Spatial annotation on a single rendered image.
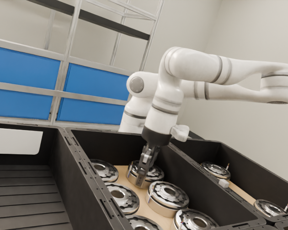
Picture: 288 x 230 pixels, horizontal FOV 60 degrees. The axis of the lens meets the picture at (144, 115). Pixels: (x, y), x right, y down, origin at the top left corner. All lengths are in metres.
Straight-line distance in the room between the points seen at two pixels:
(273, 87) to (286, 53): 3.14
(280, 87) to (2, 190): 0.70
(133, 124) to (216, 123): 3.40
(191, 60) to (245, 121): 3.43
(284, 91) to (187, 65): 0.30
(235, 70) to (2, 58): 1.89
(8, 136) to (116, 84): 2.07
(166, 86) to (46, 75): 1.83
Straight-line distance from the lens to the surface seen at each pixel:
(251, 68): 0.70
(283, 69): 0.77
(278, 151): 3.76
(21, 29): 3.13
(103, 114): 2.67
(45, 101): 2.41
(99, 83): 2.53
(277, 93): 0.75
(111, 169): 0.65
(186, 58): 0.56
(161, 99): 0.59
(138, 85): 0.84
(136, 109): 0.87
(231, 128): 4.08
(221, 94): 0.77
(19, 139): 0.64
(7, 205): 0.55
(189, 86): 0.78
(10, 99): 2.35
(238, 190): 0.91
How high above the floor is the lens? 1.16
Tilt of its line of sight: 13 degrees down
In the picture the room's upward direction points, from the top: 17 degrees clockwise
